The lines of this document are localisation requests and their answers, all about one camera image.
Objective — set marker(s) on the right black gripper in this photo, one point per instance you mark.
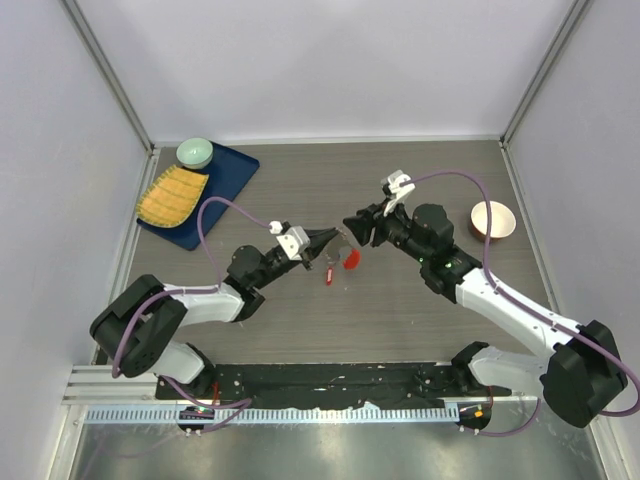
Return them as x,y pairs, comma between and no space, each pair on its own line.
362,225

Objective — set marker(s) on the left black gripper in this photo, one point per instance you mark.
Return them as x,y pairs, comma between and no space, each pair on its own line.
318,240

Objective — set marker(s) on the red capped key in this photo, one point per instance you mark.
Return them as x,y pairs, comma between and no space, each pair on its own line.
329,275

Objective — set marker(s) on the grey keyring holder red handle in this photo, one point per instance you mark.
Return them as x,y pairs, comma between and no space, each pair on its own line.
341,252

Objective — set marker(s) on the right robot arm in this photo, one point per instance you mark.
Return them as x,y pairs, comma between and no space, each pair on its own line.
576,369

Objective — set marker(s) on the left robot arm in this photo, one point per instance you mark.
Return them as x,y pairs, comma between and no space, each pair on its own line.
137,329

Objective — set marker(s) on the blue tray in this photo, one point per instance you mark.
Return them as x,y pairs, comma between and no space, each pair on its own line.
229,172

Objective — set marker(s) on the white brown bowl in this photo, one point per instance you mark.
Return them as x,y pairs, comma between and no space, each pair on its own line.
503,221

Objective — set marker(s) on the green ceramic bowl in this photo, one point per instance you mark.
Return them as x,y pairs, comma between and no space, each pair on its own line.
195,153

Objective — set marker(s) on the yellow woven mat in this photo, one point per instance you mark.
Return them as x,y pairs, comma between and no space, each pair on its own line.
171,198

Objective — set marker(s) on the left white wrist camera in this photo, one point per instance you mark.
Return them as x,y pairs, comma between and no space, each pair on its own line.
290,239

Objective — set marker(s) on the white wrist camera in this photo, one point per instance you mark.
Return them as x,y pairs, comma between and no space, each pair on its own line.
290,239
396,187

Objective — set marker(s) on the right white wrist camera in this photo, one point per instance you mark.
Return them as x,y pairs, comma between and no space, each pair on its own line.
396,187

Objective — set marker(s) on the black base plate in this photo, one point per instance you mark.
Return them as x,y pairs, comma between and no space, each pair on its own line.
340,386

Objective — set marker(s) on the slotted cable duct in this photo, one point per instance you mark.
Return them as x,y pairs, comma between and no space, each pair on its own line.
184,414

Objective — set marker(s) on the right aluminium frame post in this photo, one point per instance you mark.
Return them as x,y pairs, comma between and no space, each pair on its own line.
569,25

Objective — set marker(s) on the aluminium frame post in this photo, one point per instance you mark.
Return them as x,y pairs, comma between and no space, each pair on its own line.
94,48
569,25

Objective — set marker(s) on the left aluminium frame post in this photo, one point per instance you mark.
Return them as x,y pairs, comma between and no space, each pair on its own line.
94,48

